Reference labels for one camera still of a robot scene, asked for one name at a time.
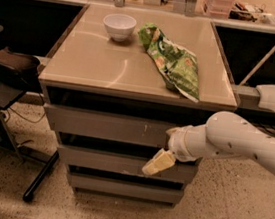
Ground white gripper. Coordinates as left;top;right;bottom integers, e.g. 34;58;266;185
142;125;213;176

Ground pink plastic organizer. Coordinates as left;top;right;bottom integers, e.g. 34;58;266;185
203;0;235;18

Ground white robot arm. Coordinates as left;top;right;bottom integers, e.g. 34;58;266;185
142;111;275;176

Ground grey drawer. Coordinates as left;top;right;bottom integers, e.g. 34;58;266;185
57;145;197;183
44;104;175;148
66;173;184;204

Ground black stand leg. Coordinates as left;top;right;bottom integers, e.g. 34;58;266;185
22;151;59;202

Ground grey drawer cabinet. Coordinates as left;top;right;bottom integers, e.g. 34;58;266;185
23;0;251;216

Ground black cable on floor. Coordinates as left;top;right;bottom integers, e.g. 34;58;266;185
6;106;47;126

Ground green chip bag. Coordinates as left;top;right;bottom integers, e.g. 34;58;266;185
137;22;200;102

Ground dark brown bag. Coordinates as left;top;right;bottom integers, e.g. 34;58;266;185
0;47;41;90

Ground white ceramic bowl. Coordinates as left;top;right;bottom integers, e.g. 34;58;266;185
103;13;137;42

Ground white stick with black tip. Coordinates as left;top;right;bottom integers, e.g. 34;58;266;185
239;45;275;86

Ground grey top drawer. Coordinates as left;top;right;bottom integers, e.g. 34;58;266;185
44;104;175;148

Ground grey bottom drawer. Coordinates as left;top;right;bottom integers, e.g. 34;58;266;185
66;173;184;204

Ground grey middle drawer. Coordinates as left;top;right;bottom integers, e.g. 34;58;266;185
57;145;197;183

